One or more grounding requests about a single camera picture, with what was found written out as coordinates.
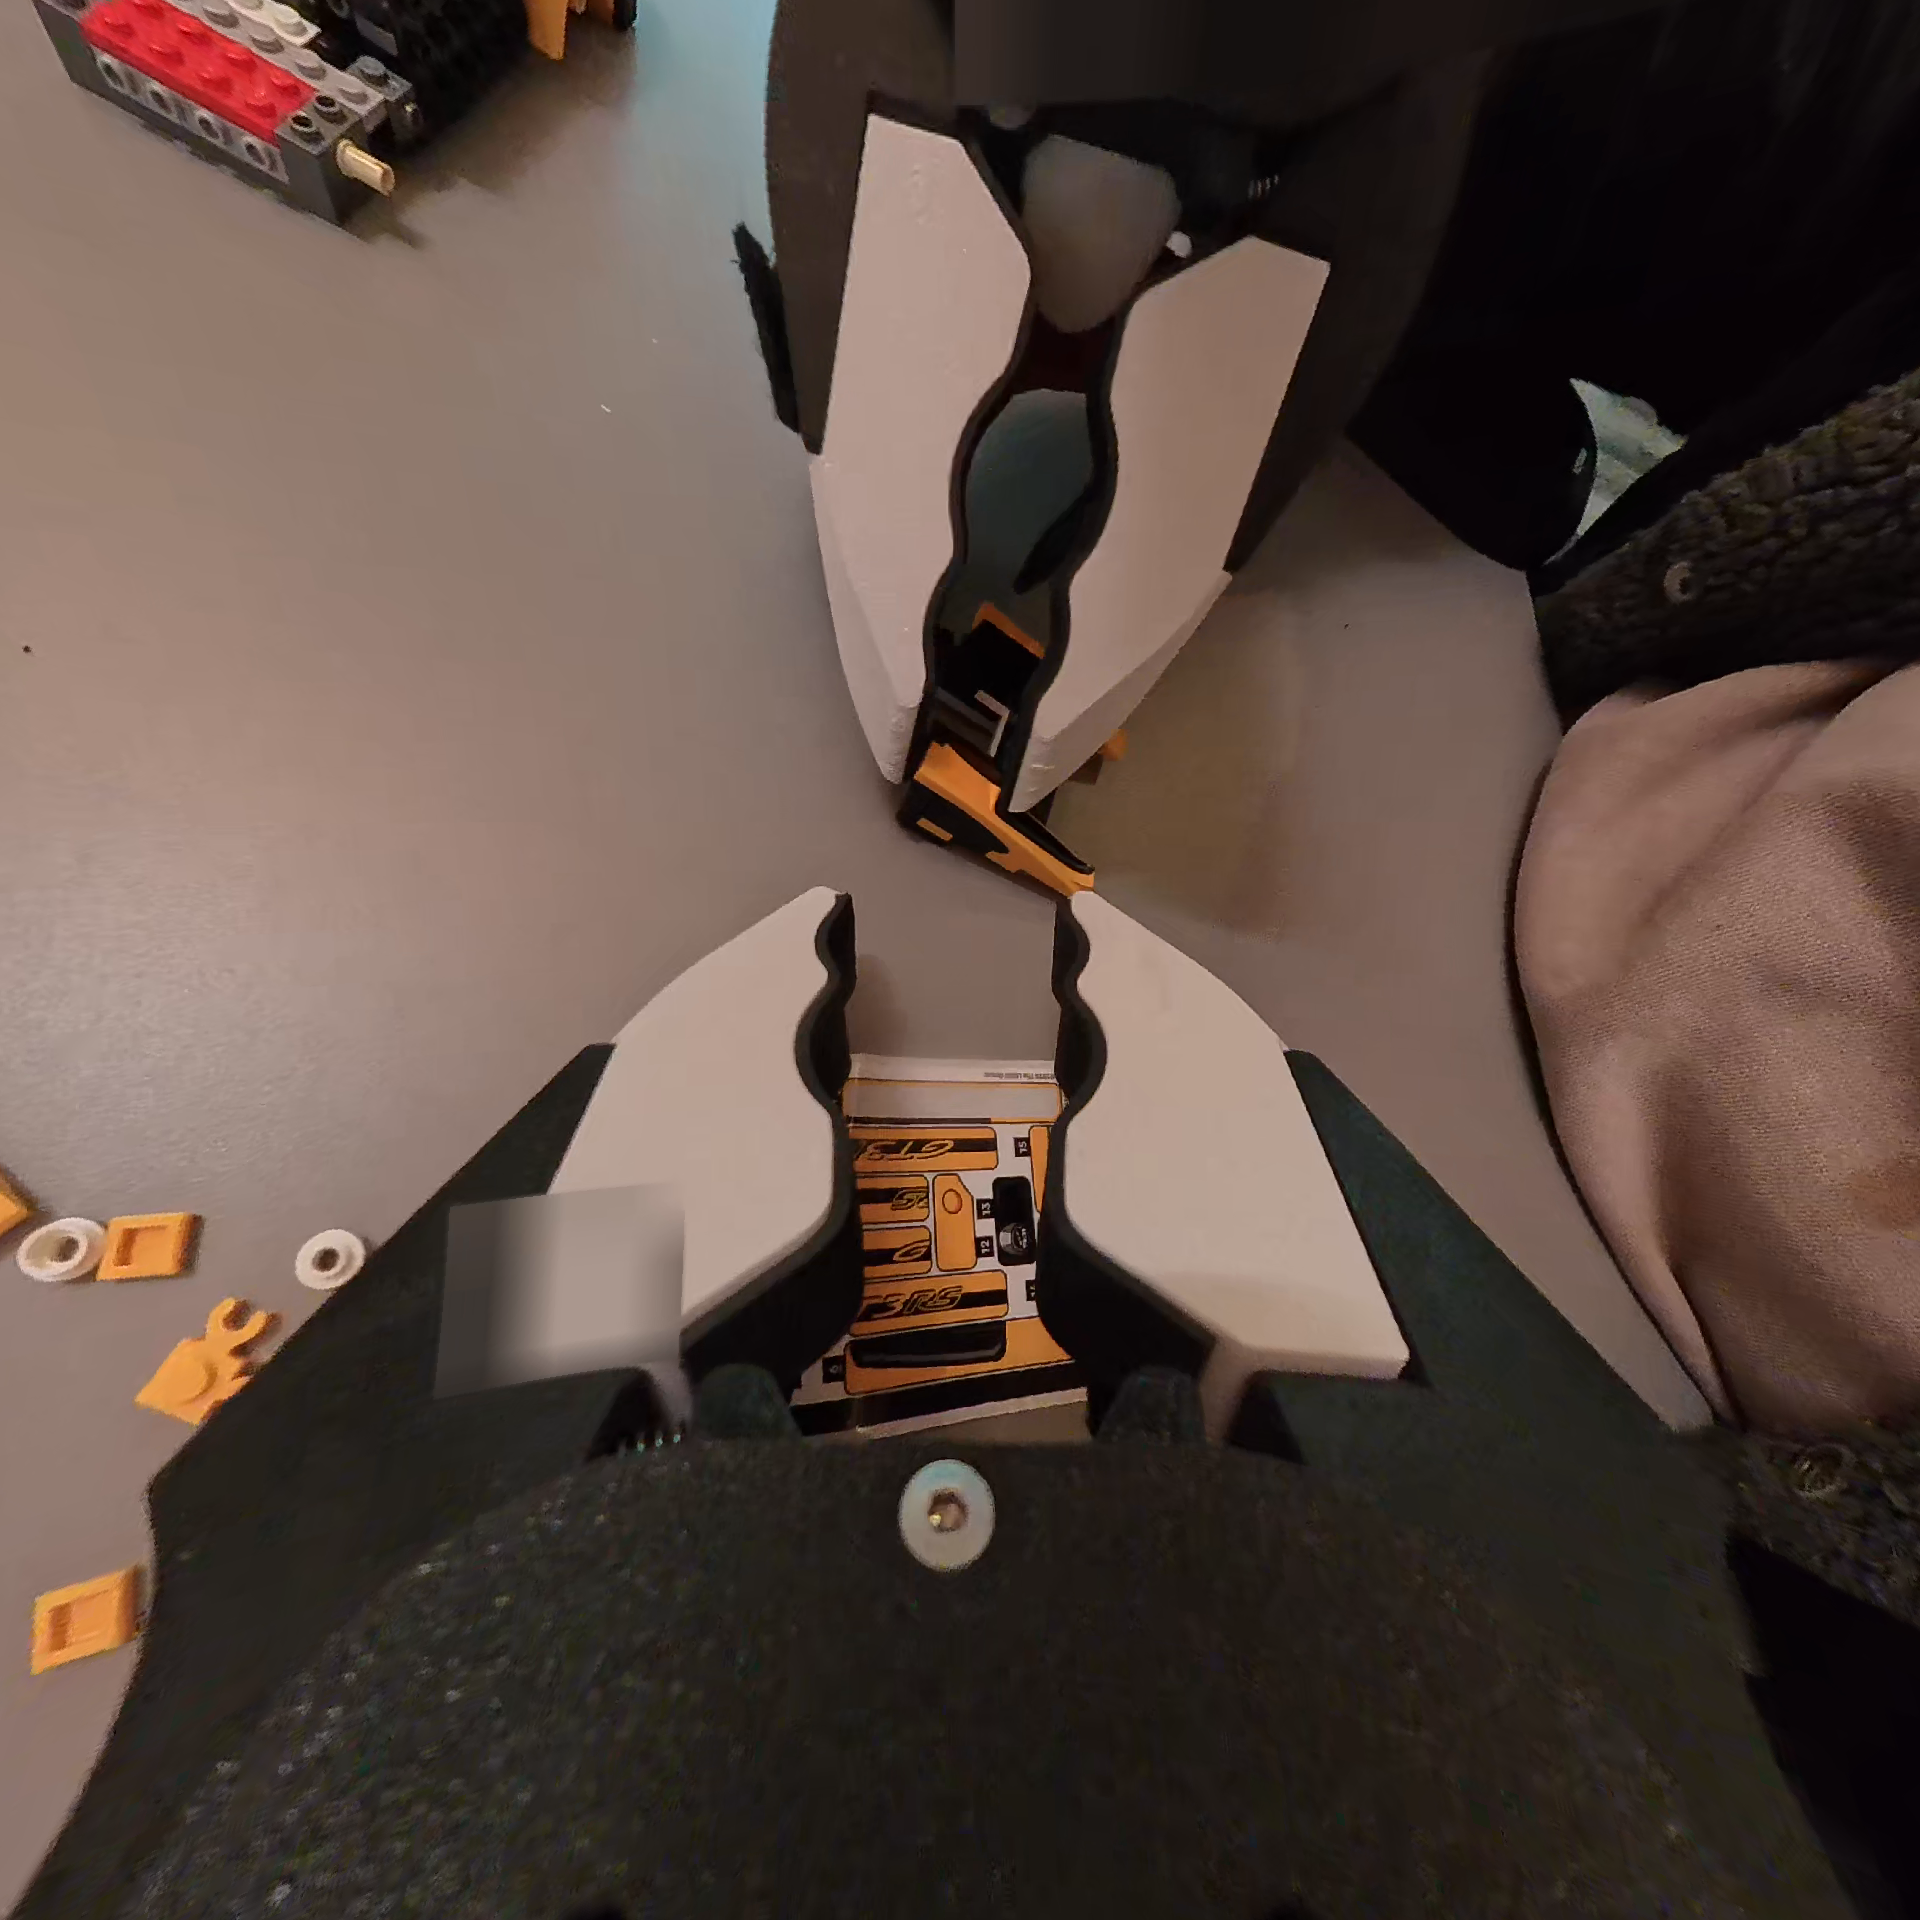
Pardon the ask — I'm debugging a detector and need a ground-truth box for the scattered small lego pieces group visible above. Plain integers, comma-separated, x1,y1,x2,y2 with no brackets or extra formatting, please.
0,1170,367,1673

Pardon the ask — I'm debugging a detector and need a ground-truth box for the lego sticker sheet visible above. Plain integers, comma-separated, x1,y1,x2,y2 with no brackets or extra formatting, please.
785,1053,1087,1443

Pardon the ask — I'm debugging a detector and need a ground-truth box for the dark fleece jacket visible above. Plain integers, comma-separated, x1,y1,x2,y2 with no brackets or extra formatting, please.
1529,367,1920,1593

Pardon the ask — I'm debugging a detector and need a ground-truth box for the orange black lego sub-assembly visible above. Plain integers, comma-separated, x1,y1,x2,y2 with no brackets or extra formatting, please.
896,598,1128,903

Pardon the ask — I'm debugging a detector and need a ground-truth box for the partly built lego car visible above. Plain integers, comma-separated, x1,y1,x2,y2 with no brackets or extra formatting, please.
29,0,639,227

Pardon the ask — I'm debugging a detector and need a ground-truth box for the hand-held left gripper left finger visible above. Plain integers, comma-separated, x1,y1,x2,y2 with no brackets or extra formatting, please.
546,885,860,1419

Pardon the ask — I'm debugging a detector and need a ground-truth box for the person's right forearm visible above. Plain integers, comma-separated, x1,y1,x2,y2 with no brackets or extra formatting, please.
1342,0,1920,571

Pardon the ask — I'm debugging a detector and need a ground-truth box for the beige hoodie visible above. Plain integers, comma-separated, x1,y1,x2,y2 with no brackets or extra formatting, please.
1510,660,1920,1443

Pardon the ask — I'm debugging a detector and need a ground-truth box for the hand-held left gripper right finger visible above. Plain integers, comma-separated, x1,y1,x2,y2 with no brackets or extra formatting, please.
1040,891,1415,1443

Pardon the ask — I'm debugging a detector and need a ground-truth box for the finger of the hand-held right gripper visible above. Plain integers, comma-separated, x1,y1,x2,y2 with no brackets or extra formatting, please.
1006,238,1335,817
806,109,1037,788

